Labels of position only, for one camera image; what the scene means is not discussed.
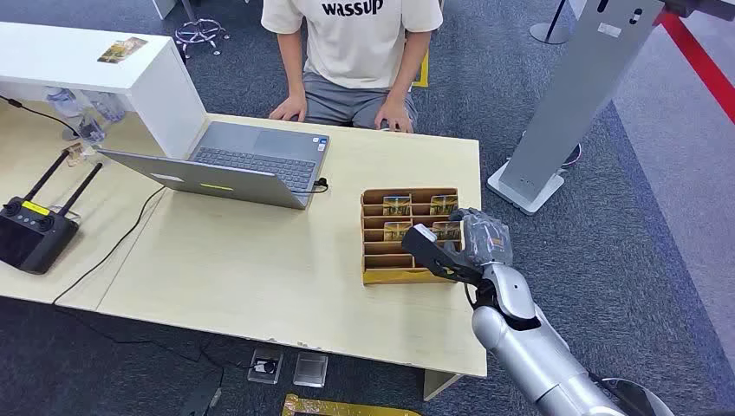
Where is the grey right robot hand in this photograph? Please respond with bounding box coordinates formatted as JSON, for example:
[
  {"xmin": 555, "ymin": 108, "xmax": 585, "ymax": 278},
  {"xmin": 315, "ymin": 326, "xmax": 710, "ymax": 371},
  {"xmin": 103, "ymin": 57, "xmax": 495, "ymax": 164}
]
[{"xmin": 448, "ymin": 207, "xmax": 515, "ymax": 270}]

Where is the person's right hand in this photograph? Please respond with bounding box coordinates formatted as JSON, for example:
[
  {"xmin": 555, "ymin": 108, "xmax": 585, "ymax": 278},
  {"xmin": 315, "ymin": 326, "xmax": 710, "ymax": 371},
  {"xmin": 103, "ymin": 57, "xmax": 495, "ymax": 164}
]
[{"xmin": 268, "ymin": 94, "xmax": 309, "ymax": 123}]

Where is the person's left hand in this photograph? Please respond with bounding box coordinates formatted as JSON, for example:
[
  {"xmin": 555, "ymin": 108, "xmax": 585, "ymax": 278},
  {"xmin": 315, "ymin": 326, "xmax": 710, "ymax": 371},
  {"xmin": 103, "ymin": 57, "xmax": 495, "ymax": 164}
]
[{"xmin": 374, "ymin": 101, "xmax": 414, "ymax": 135}]

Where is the printed card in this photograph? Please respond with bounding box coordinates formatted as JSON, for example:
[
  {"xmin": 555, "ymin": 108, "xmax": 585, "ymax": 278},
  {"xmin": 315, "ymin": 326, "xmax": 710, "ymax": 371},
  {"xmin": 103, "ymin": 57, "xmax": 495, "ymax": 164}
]
[
  {"xmin": 432, "ymin": 221, "xmax": 463, "ymax": 243},
  {"xmin": 96, "ymin": 36, "xmax": 149, "ymax": 65},
  {"xmin": 382, "ymin": 195, "xmax": 413, "ymax": 218},
  {"xmin": 382, "ymin": 221, "xmax": 413, "ymax": 243},
  {"xmin": 429, "ymin": 194, "xmax": 460, "ymax": 217}
]

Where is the person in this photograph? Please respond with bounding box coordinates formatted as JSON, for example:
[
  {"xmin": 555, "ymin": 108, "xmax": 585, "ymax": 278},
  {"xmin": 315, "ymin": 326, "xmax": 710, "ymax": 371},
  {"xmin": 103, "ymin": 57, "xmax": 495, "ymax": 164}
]
[{"xmin": 260, "ymin": 0, "xmax": 445, "ymax": 135}]

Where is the wooden card holder box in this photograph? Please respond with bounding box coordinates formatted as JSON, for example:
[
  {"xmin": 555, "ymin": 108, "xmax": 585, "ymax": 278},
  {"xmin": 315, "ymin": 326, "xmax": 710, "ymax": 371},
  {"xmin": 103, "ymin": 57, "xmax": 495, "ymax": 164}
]
[{"xmin": 360, "ymin": 187, "xmax": 464, "ymax": 287}]

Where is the yellow floor tape strip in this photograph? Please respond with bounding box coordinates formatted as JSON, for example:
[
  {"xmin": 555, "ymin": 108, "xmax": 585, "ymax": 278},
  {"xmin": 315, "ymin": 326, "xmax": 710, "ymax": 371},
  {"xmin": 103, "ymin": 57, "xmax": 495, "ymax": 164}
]
[
  {"xmin": 411, "ymin": 48, "xmax": 431, "ymax": 89},
  {"xmin": 280, "ymin": 393, "xmax": 424, "ymax": 416}
]

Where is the grey laptop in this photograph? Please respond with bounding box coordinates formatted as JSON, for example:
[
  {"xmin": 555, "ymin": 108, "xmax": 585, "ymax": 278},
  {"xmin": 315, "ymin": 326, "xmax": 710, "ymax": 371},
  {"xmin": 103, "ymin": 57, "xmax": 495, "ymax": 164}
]
[{"xmin": 98, "ymin": 120, "xmax": 331, "ymax": 211}]

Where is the chrome chair base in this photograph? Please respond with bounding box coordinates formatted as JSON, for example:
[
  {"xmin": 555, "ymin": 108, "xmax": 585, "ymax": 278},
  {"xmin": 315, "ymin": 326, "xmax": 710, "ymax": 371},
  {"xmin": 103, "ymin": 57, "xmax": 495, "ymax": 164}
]
[{"xmin": 172, "ymin": 0, "xmax": 231, "ymax": 59}]

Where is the round stanchion base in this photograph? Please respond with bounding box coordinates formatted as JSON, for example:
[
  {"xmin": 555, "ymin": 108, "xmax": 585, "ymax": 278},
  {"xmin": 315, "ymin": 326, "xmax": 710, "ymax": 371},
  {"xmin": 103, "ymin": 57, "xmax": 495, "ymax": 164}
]
[{"xmin": 529, "ymin": 0, "xmax": 576, "ymax": 47}]

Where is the grey kiosk stand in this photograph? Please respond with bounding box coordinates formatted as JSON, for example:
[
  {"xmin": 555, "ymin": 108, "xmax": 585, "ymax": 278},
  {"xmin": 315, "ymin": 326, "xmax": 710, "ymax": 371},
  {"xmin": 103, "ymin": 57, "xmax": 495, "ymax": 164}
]
[{"xmin": 486, "ymin": 0, "xmax": 667, "ymax": 217}]

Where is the clear plastic water bottle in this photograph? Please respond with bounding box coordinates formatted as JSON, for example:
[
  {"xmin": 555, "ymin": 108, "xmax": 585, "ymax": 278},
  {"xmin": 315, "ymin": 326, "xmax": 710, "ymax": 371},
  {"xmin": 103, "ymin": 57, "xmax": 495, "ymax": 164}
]
[
  {"xmin": 80, "ymin": 90, "xmax": 127, "ymax": 145},
  {"xmin": 45, "ymin": 87, "xmax": 88, "ymax": 142}
]

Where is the floor socket box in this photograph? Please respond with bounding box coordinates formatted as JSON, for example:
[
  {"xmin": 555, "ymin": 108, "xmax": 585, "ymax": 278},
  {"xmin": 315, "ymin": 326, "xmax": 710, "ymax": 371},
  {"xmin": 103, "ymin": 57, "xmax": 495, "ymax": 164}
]
[
  {"xmin": 246, "ymin": 347, "xmax": 285, "ymax": 386},
  {"xmin": 292, "ymin": 351, "xmax": 329, "ymax": 389}
]

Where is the small clear plastic item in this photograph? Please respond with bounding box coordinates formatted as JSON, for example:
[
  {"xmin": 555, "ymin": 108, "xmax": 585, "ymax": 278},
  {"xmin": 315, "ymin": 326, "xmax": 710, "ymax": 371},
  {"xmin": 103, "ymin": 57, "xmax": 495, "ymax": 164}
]
[{"xmin": 62, "ymin": 142, "xmax": 88, "ymax": 169}]

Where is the white desk shelf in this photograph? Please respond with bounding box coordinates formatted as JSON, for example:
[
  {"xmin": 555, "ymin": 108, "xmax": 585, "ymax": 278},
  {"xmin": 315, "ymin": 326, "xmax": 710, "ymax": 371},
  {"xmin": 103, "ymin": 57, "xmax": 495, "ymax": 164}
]
[{"xmin": 0, "ymin": 21, "xmax": 208, "ymax": 161}]

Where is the dark robot body part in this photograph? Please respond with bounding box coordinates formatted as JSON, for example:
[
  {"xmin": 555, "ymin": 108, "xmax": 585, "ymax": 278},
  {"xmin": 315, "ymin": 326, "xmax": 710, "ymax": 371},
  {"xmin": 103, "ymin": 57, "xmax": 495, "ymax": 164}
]
[{"xmin": 595, "ymin": 377, "xmax": 676, "ymax": 416}]

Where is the red barrier tape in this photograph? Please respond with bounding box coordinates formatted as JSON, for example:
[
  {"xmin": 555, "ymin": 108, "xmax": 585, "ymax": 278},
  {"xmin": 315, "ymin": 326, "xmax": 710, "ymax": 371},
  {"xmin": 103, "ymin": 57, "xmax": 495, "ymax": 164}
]
[{"xmin": 654, "ymin": 10, "xmax": 735, "ymax": 126}]

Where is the black remote controller with antennas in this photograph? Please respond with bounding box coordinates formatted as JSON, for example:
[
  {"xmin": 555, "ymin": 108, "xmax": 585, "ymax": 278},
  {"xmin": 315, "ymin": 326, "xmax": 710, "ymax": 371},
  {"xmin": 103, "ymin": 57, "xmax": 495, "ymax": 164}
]
[{"xmin": 0, "ymin": 149, "xmax": 105, "ymax": 276}]

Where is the black table cable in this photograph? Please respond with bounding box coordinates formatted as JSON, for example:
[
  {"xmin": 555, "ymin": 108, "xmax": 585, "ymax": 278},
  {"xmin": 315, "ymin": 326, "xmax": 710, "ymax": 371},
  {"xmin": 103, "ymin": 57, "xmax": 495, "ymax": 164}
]
[{"xmin": 51, "ymin": 185, "xmax": 168, "ymax": 306}]

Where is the black cable with plug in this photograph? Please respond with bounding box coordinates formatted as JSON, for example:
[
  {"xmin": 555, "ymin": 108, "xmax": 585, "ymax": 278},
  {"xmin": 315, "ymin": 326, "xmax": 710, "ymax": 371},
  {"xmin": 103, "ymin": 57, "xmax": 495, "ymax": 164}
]
[{"xmin": 0, "ymin": 94, "xmax": 81, "ymax": 137}]

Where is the black floor cable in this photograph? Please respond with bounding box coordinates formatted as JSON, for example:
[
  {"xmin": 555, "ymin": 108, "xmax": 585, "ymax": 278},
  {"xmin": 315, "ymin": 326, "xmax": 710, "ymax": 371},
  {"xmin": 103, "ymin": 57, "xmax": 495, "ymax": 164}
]
[{"xmin": 54, "ymin": 304, "xmax": 226, "ymax": 416}]

